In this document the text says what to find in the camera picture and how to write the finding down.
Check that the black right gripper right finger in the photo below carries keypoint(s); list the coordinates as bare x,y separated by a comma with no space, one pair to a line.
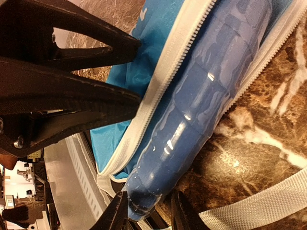
183,215

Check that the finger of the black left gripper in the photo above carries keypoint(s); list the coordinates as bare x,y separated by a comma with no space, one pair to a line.
40,106
60,34

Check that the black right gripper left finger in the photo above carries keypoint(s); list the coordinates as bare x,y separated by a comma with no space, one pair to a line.
115,216

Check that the white slotted cable duct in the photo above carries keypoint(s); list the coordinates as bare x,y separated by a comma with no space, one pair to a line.
85,174

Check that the blue badminton racket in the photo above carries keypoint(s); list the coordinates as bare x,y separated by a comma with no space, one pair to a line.
195,100

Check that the blue racket bag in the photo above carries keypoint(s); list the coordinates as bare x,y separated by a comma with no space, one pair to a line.
167,30

